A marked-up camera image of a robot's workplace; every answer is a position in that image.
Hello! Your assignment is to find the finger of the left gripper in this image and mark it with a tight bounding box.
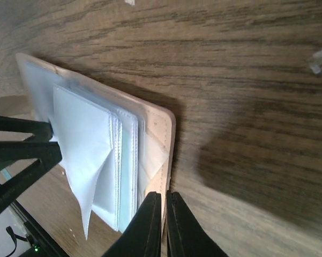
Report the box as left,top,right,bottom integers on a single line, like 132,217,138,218
0,116,53,142

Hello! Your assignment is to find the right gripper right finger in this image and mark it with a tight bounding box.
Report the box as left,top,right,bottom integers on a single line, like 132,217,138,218
166,190,227,256

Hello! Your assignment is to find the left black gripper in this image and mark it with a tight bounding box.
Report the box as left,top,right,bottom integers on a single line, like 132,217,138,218
0,141,69,257

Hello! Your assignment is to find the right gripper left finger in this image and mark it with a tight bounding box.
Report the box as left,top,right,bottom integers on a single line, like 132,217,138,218
104,192,161,257

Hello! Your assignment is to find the beige leather card holder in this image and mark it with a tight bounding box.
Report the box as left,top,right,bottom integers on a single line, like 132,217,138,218
16,53,176,232

